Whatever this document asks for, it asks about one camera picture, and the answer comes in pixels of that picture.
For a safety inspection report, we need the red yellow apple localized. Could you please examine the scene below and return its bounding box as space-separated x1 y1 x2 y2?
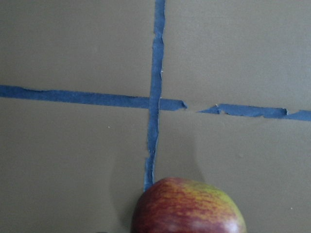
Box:
131 177 247 233

